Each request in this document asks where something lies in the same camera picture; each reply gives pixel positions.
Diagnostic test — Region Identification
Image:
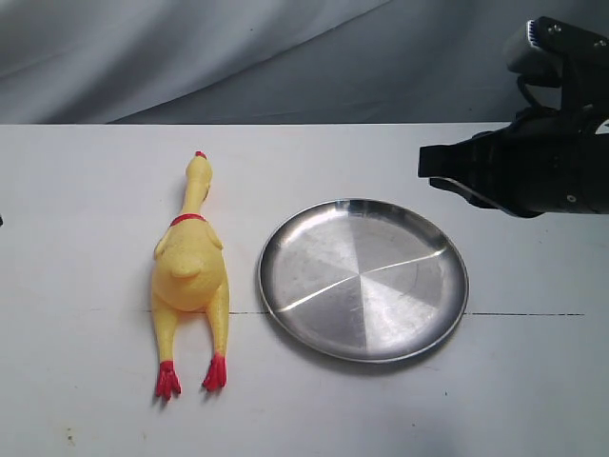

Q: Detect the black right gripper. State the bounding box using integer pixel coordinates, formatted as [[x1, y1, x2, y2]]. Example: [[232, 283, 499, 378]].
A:
[[418, 107, 608, 218]]

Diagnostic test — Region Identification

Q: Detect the yellow rubber chicken toy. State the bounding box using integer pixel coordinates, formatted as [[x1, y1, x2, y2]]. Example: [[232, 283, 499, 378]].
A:
[[150, 151, 230, 402]]

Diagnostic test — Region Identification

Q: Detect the round stainless steel plate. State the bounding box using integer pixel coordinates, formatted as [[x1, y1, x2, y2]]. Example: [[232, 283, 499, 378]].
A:
[[257, 199, 469, 364]]

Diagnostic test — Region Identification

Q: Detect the grey backdrop cloth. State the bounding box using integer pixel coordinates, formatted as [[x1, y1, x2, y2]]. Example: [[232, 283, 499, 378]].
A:
[[1, 1, 608, 124]]

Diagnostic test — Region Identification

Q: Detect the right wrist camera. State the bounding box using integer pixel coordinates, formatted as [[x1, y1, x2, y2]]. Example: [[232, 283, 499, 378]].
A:
[[503, 16, 608, 88]]

